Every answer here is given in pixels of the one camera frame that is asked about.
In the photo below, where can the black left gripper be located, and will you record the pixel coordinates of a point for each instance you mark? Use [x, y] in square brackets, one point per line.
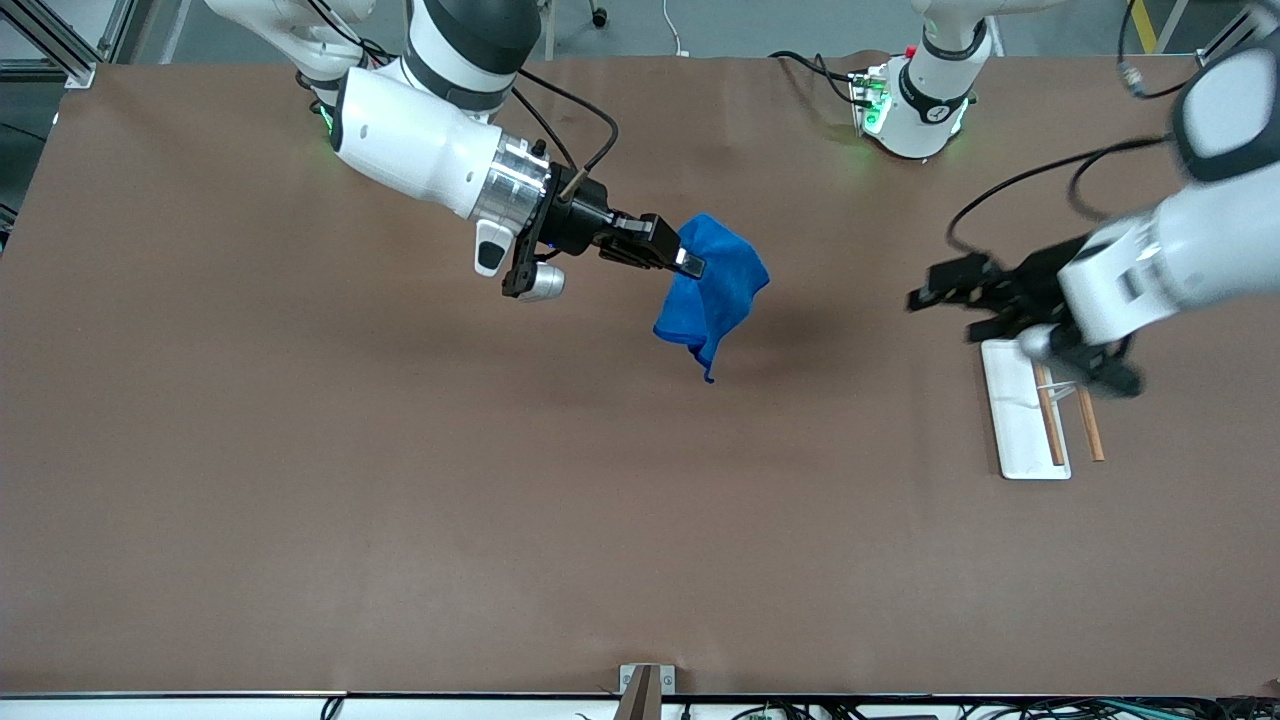
[1040, 273]

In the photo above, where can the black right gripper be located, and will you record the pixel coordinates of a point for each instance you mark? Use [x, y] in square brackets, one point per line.
[581, 222]

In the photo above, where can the blue microfibre towel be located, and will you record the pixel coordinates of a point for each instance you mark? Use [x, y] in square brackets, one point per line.
[715, 290]

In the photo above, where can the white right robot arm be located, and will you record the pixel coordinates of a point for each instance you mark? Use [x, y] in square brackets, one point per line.
[410, 140]

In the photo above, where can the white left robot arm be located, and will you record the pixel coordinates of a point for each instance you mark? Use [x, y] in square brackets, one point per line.
[1200, 240]

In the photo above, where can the white towel rack wooden bars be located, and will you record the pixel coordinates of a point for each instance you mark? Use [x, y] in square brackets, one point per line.
[1020, 430]

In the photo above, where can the office chair base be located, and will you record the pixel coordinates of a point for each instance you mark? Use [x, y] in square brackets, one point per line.
[598, 14]

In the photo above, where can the aluminium corner bracket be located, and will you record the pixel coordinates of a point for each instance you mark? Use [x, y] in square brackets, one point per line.
[1225, 40]

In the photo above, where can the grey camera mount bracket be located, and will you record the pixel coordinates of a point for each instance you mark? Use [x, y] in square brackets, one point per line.
[645, 690]

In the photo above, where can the aluminium frame profile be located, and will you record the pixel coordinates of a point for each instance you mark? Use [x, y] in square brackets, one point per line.
[60, 50]

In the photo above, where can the white table edge rail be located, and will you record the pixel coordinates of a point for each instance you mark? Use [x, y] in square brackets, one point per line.
[150, 708]

